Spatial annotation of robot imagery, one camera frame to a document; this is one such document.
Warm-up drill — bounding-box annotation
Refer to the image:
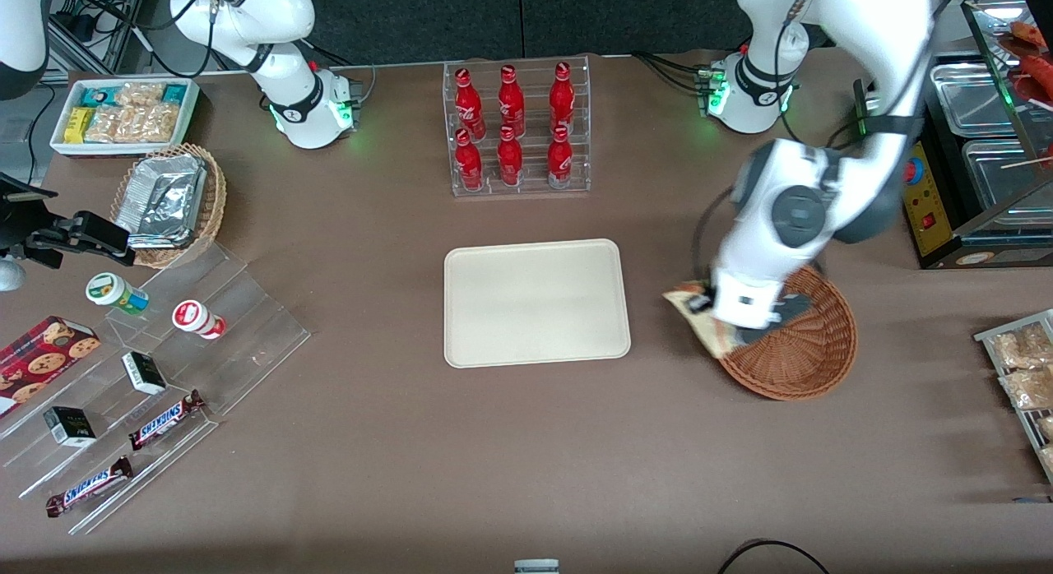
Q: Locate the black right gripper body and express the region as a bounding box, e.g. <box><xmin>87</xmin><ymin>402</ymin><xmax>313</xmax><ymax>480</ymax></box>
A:
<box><xmin>0</xmin><ymin>174</ymin><xmax>77</xmax><ymax>268</ymax></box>

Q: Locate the triangular sandwich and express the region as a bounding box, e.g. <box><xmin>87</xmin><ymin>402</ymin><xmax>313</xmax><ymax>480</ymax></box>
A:
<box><xmin>664</xmin><ymin>283</ymin><xmax>743</xmax><ymax>360</ymax></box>

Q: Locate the brown round wicker basket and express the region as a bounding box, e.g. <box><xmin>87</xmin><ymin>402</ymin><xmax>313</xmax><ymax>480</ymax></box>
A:
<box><xmin>716</xmin><ymin>264</ymin><xmax>859</xmax><ymax>401</ymax></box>

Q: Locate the light wicker basket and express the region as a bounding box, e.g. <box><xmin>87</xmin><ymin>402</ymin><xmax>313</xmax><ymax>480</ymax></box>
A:
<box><xmin>109</xmin><ymin>143</ymin><xmax>228</xmax><ymax>269</ymax></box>

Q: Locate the cream plastic tray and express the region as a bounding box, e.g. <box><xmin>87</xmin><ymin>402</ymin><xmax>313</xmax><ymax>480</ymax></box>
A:
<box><xmin>443</xmin><ymin>238</ymin><xmax>632</xmax><ymax>369</ymax></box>

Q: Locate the green lid yogurt cup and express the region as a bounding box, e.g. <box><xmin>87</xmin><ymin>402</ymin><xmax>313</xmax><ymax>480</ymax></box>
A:
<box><xmin>86</xmin><ymin>272</ymin><xmax>151</xmax><ymax>316</ymax></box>

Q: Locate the aluminium foil container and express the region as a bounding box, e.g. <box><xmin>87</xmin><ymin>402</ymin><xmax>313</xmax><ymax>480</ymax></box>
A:
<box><xmin>114</xmin><ymin>153</ymin><xmax>208</xmax><ymax>250</ymax></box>

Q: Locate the white rectangular snack bin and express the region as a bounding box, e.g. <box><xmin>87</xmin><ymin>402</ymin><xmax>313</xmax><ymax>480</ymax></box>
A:
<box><xmin>49</xmin><ymin>77</ymin><xmax>201</xmax><ymax>158</ymax></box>

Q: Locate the clear bag of crackers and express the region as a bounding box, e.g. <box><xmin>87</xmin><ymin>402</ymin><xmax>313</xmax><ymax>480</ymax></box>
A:
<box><xmin>83</xmin><ymin>105</ymin><xmax>124</xmax><ymax>144</ymax></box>
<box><xmin>120</xmin><ymin>103</ymin><xmax>181</xmax><ymax>144</ymax></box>
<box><xmin>115</xmin><ymin>82</ymin><xmax>166</xmax><ymax>109</ymax></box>

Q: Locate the red lid yogurt cup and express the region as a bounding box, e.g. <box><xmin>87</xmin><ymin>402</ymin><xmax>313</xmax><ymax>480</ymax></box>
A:
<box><xmin>171</xmin><ymin>299</ymin><xmax>227</xmax><ymax>340</ymax></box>

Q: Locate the red chocolate chip cookie box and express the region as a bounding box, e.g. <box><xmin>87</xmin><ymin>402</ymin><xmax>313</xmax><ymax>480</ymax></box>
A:
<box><xmin>0</xmin><ymin>315</ymin><xmax>101</xmax><ymax>419</ymax></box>

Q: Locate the small black white box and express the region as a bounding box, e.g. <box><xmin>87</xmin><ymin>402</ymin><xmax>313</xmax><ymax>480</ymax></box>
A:
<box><xmin>121</xmin><ymin>351</ymin><xmax>168</xmax><ymax>396</ymax></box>
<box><xmin>43</xmin><ymin>406</ymin><xmax>97</xmax><ymax>448</ymax></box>

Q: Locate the clear acrylic stepped shelf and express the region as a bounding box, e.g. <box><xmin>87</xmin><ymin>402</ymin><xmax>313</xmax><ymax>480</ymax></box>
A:
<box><xmin>0</xmin><ymin>241</ymin><xmax>312</xmax><ymax>535</ymax></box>

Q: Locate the black food warmer appliance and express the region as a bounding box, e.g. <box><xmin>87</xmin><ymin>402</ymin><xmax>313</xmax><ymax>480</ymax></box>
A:
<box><xmin>853</xmin><ymin>0</ymin><xmax>1053</xmax><ymax>269</ymax></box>

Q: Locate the Snickers chocolate bar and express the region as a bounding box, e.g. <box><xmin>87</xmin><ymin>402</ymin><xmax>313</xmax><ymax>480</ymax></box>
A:
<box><xmin>128</xmin><ymin>390</ymin><xmax>206</xmax><ymax>451</ymax></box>
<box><xmin>45</xmin><ymin>456</ymin><xmax>134</xmax><ymax>518</ymax></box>

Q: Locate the red cola bottle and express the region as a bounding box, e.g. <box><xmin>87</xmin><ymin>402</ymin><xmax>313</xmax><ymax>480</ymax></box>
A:
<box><xmin>547</xmin><ymin>125</ymin><xmax>574</xmax><ymax>189</ymax></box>
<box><xmin>454</xmin><ymin>67</ymin><xmax>486</xmax><ymax>141</ymax></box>
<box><xmin>455</xmin><ymin>128</ymin><xmax>485</xmax><ymax>192</ymax></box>
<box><xmin>496</xmin><ymin>126</ymin><xmax>525</xmax><ymax>187</ymax></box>
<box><xmin>497</xmin><ymin>65</ymin><xmax>527</xmax><ymax>139</ymax></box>
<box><xmin>549</xmin><ymin>62</ymin><xmax>577</xmax><ymax>136</ymax></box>

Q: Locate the clear acrylic bottle rack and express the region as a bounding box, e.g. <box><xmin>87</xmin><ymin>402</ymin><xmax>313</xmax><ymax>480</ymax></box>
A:
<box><xmin>443</xmin><ymin>55</ymin><xmax>592</xmax><ymax>198</ymax></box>

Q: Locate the steel food pan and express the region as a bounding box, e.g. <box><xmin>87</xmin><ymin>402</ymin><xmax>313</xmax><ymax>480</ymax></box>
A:
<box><xmin>930</xmin><ymin>58</ymin><xmax>1023</xmax><ymax>139</ymax></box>
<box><xmin>961</xmin><ymin>138</ymin><xmax>1053</xmax><ymax>211</ymax></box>

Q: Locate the red sausage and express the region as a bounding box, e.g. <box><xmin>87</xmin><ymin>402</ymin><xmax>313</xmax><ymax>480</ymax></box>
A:
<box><xmin>1008</xmin><ymin>54</ymin><xmax>1053</xmax><ymax>108</ymax></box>

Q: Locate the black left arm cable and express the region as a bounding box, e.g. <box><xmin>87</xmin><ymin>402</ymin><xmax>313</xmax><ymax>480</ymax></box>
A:
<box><xmin>691</xmin><ymin>0</ymin><xmax>963</xmax><ymax>287</ymax></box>

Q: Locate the grey wire rack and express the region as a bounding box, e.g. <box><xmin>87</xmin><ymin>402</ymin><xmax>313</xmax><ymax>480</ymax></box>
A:
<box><xmin>974</xmin><ymin>309</ymin><xmax>1053</xmax><ymax>484</ymax></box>

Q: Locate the black base cable bundle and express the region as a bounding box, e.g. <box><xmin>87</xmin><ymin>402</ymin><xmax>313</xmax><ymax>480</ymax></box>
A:
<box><xmin>300</xmin><ymin>38</ymin><xmax>377</xmax><ymax>108</ymax></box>
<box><xmin>632</xmin><ymin>51</ymin><xmax>713</xmax><ymax>95</ymax></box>

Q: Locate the black cable loop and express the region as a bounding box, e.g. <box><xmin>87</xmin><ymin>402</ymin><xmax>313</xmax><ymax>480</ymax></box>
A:
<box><xmin>716</xmin><ymin>539</ymin><xmax>832</xmax><ymax>574</ymax></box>

